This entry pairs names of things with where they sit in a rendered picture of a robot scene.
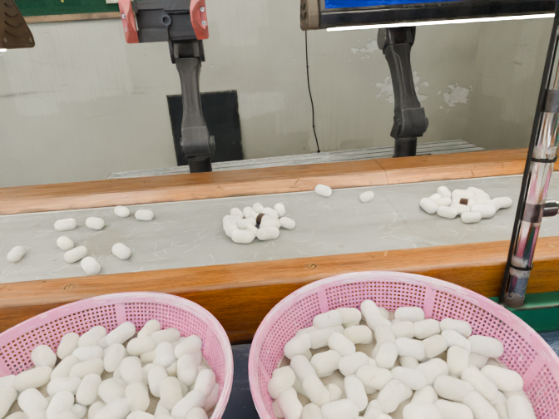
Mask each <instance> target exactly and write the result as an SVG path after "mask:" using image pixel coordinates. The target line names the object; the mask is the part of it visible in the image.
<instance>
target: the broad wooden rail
mask: <svg viewBox="0 0 559 419"><path fill-rule="evenodd" d="M527 152H528V147H527V148H516V149H505V150H485V151H474V152H463V153H451V154H440V155H419V156H408V157H397V158H386V159H375V160H353V161H342V162H331V163H320V164H309V165H288V166H277V167H265V168H254V169H243V170H222V171H211V172H201V173H189V174H178V175H157V176H146V177H135V178H124V179H113V180H91V181H80V182H69V183H58V184H47V185H25V186H14V187H3V188H0V215H10V214H31V213H41V212H52V211H63V210H83V209H94V208H105V207H115V206H119V205H120V206H126V205H146V204H157V203H168V202H178V201H189V200H210V199H220V198H231V197H242V196H252V195H273V194H283V193H294V192H305V191H315V187H316V186H317V185H326V186H328V187H329V188H330V189H331V190H336V189H347V188H358V187H369V186H380V185H400V184H411V183H421V182H432V181H443V180H463V179H474V178H484V177H495V176H506V175H523V173H524V169H525V164H526V160H527Z"/></svg>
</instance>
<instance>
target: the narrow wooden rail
mask: <svg viewBox="0 0 559 419"><path fill-rule="evenodd" d="M510 242H511V240H510V239H509V240H499V241H489V242H479V243H470V244H450V245H440V246H431V247H421V248H411V249H392V250H382V251H372V252H362V253H352V254H333V255H324V256H314V257H303V258H294V259H275V260H265V261H255V262H245V263H235V264H217V265H206V266H196V267H187V268H177V269H157V270H148V271H138V272H128V273H118V274H99V275H89V276H80V277H70V278H59V279H41V280H31V281H21V282H11V283H0V334H1V333H3V332H5V331H7V330H8V329H9V328H12V327H14V326H16V325H18V324H19V323H22V322H24V321H26V320H28V319H29V318H33V317H35V316H37V315H39V314H41V313H45V312H47V311H49V310H52V309H54V308H58V307H61V306H63V305H66V304H69V303H73V302H76V301H79V300H83V299H86V298H93V297H96V296H101V295H106V294H112V293H126V292H154V293H166V294H171V295H175V296H178V297H181V298H185V299H188V300H190V301H191V302H194V303H197V304H198V305H200V306H201V307H202V308H204V309H206V310H207V311H208V312H210V313H211V314H212V315H213V316H214V317H215V318H216V319H217V320H218V322H219V323H220V324H221V326H222V327H223V329H224V330H225V332H226V334H227V337H228V339H229V341H230V345H231V346H232V345H241V344H250V343H252V342H253V339H254V336H255V334H256V331H257V329H258V327H259V326H260V324H261V323H262V321H263V320H264V318H265V316H266V315H267V314H268V313H269V312H270V310H271V309H272V308H273V307H274V306H275V305H276V304H277V303H279V302H280V301H281V300H282V299H284V298H285V297H287V296H288V295H290V294H291V293H293V292H294V291H296V290H298V289H299V288H302V287H304V286H305V285H307V284H310V283H313V282H315V281H318V280H321V279H326V278H328V277H332V276H335V275H340V274H348V273H355V272H365V271H390V272H400V273H408V274H418V275H422V276H427V277H430V278H434V279H440V280H442V281H446V282H449V283H453V284H456V285H458V286H461V287H463V288H466V289H469V290H471V291H473V292H475V293H478V294H480V295H482V296H484V297H485V298H489V297H498V296H500V293H501V288H502V281H503V276H504V272H505V268H506V263H507V255H508V250H509V246H510ZM532 262H533V268H532V270H531V272H530V276H529V279H528V284H527V291H526V293H544V292H553V291H559V235H558V236H547V237H538V239H537V246H536V249H535V254H534V257H533V261H532Z"/></svg>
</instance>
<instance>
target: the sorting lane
mask: <svg viewBox="0 0 559 419"><path fill-rule="evenodd" d="M522 177H523V175H506V176H495V177H484V178H474V179H463V180H443V181H432V182H421V183H411V184H400V185H380V186H369V187H358V188H347V189H336V190H332V193H331V195H330V196H328V197H324V196H322V195H318V194H317V193H316V192H315V191H305V192H294V193H283V194H273V195H252V196H242V197H231V198H220V199H210V200H189V201H178V202H168V203H157V204H146V205H126V206H124V207H126V208H128V209H129V210H130V214H129V215H128V216H127V217H125V218H123V217H121V216H118V215H116V214H115V212H114V209H115V208H116V206H115V207H105V208H94V209H74V210H63V211H52V212H41V213H31V214H10V215H0V283H11V282H21V281H31V280H41V279H59V278H70V277H80V276H89V275H87V274H86V273H85V272H84V270H83V269H82V267H81V261H82V260H83V259H84V258H82V259H79V260H77V261H76V262H74V263H68V262H67V261H66V260H65V259H64V254H65V253H66V251H64V250H62V249H61V248H59V247H58V246H57V239H58V238H60V237H62V236H67V237H68V238H69V239H70V240H71V241H72V242H73V248H72V249H74V248H76V247H78V246H84V247H86V248H87V256H86V257H93V258H94V259H95V260H96V261H97V262H98V263H99V264H100V267H101V269H100V272H99V273H98V274H97V275H99V274H118V273H128V272H138V271H148V270H157V269H177V268H187V267H196V266H206V265H217V264H235V263H245V262H255V261H265V260H275V259H294V258H303V257H314V256H324V255H333V254H352V253H362V252H372V251H382V250H392V249H411V248H421V247H431V246H440V245H450V244H470V243H479V242H489V241H499V240H509V239H511V237H512V229H513V225H514V220H515V215H516V211H517V203H518V199H519V195H520V190H521V185H522ZM441 186H445V187H447V188H448V190H450V192H451V193H452V192H453V191H454V190H467V189H468V188H469V187H474V188H477V189H480V190H483V192H484V193H486V194H488V195H489V196H490V200H493V199H494V198H498V197H508V198H510V199H511V200H512V205H511V206H510V207H508V208H502V209H499V210H498V211H496V214H495V215H494V216H493V217H490V218H481V220H480V221H478V222H471V223H464V222H462V221H461V216H460V215H456V216H455V217H454V218H452V219H450V218H446V217H442V216H440V215H438V213H437V211H436V212H435V213H433V214H429V213H428V212H427V211H425V210H424V209H422V208H421V207H420V201H421V199H423V198H429V197H430V196H432V195H434V194H437V189H438V188H439V187H441ZM367 191H372V192H373V194H374V198H373V199H372V200H370V201H368V202H362V201H361V200H360V199H359V196H360V195H361V194H362V193H364V192H367ZM255 203H260V204H262V206H263V208H267V207H268V208H271V209H274V207H275V205H276V204H278V203H281V204H282V205H284V209H285V214H284V216H282V217H287V218H290V219H293V220H294V222H295V227H294V228H293V229H286V228H284V227H282V226H280V228H279V236H278V237H277V238H276V239H267V240H260V239H258V237H257V236H256V237H255V238H254V240H253V241H252V242H251V243H249V244H243V243H236V242H235V241H233V240H232V238H231V237H230V236H228V235H227V234H226V232H225V230H224V228H223V218H224V217H225V216H226V215H230V211H231V210H232V209H233V208H238V209H240V211H241V212H242V213H243V209H244V208H245V207H251V208H252V207H253V205H254V204H255ZM138 210H151V211H152V212H153V214H154V217H153V219H152V220H138V219H137V218H136V216H135V214H136V212H137V211H138ZM89 217H96V218H100V219H103V220H104V223H105V225H104V227H103V228H102V229H91V228H88V227H87V226H86V220H87V219H88V218H89ZM282 217H279V218H278V220H280V219H281V218H282ZM70 218H71V219H74V220H75V221H76V222H77V227H76V228H75V229H69V230H64V231H58V230H56V229H55V227H54V224H55V223H56V221H58V220H60V219H70ZM558 235H559V214H557V215H556V216H553V217H544V218H542V223H541V228H540V231H539V235H538V237H547V236H558ZM117 243H122V244H124V245H125V246H126V247H128V248H129V249H130V251H131V255H130V257H129V258H128V259H119V258H118V257H117V256H115V255H114V254H113V253H112V247H113V245H114V244H117ZM16 246H22V247H23V248H24V249H25V254H24V255H23V256H22V257H21V259H20V260H19V261H17V262H15V263H13V262H10V261H9V260H8V259H7V254H8V253H9V252H10V251H11V250H12V249H13V248H14V247H16Z"/></svg>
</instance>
